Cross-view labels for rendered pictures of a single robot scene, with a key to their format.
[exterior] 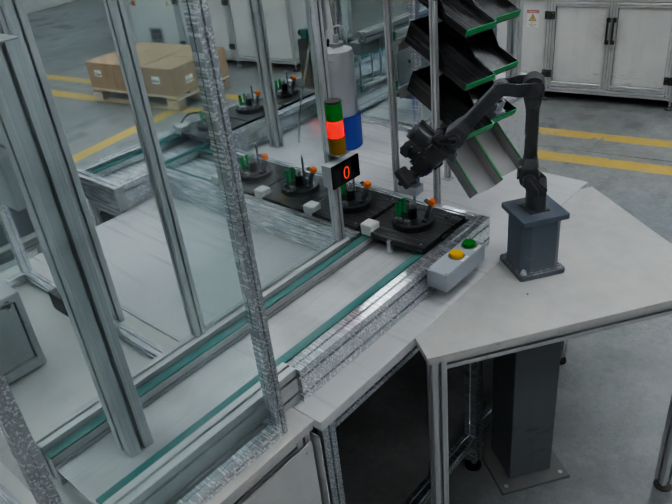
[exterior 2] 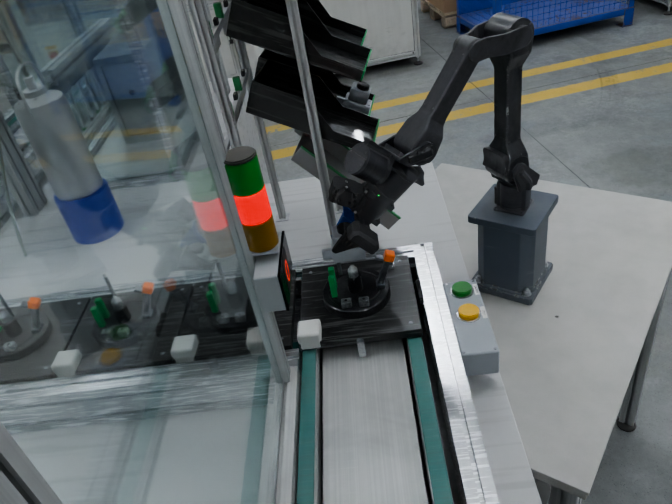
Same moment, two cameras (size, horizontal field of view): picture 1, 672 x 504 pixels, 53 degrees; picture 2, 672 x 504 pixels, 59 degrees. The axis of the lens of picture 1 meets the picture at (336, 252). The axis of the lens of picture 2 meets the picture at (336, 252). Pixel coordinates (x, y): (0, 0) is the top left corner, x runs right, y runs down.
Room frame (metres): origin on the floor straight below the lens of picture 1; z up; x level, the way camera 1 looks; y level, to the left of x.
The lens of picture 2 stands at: (1.17, 0.36, 1.76)
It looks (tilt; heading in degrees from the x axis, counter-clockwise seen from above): 36 degrees down; 321
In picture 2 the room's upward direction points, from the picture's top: 11 degrees counter-clockwise
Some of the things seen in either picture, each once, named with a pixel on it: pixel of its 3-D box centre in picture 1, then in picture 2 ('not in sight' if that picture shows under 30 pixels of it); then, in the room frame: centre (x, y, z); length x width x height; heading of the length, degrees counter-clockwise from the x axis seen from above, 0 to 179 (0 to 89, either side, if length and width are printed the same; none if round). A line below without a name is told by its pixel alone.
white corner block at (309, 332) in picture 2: (369, 227); (309, 334); (1.88, -0.12, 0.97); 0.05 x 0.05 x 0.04; 46
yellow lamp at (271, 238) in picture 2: (336, 144); (259, 230); (1.83, -0.04, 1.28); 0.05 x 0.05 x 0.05
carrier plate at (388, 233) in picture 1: (413, 225); (357, 299); (1.88, -0.25, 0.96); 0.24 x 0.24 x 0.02; 46
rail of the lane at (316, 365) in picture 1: (401, 293); (455, 411); (1.58, -0.17, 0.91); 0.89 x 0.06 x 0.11; 136
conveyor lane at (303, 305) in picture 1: (348, 279); (355, 435); (1.68, -0.03, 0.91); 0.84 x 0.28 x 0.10; 136
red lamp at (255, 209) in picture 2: (335, 127); (251, 202); (1.83, -0.04, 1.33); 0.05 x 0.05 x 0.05
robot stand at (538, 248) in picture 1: (533, 237); (512, 243); (1.73, -0.59, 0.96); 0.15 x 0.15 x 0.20; 10
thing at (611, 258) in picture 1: (523, 261); (490, 277); (1.77, -0.58, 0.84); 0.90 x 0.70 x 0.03; 100
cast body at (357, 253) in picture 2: (408, 181); (341, 241); (1.89, -0.25, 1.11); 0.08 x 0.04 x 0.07; 46
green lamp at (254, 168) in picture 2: (333, 111); (243, 173); (1.83, -0.04, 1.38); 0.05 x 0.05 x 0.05
